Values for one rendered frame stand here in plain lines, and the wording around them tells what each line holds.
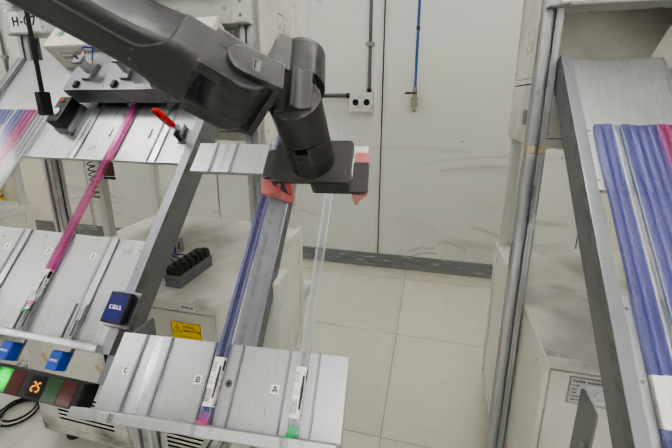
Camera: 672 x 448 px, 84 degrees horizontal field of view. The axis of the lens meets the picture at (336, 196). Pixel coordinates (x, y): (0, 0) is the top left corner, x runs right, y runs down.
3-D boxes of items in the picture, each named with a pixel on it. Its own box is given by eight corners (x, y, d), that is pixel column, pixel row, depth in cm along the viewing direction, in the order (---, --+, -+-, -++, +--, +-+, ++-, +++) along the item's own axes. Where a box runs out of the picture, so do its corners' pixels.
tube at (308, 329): (298, 438, 46) (296, 438, 45) (287, 436, 46) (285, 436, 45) (342, 131, 73) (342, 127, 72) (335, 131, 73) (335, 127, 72)
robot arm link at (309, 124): (261, 114, 36) (318, 109, 36) (268, 68, 40) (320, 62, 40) (279, 158, 42) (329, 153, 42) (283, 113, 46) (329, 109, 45)
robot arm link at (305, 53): (199, 121, 39) (225, 63, 33) (217, 51, 45) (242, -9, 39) (301, 158, 44) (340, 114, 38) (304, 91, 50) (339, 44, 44)
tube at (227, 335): (210, 425, 48) (206, 425, 47) (200, 423, 48) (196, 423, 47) (287, 130, 74) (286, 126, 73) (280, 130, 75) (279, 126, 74)
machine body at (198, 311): (234, 495, 109) (217, 307, 93) (47, 443, 125) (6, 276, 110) (305, 353, 170) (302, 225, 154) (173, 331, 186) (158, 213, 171)
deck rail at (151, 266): (132, 358, 66) (108, 355, 61) (123, 356, 67) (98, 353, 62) (242, 69, 98) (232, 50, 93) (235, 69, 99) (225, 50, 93)
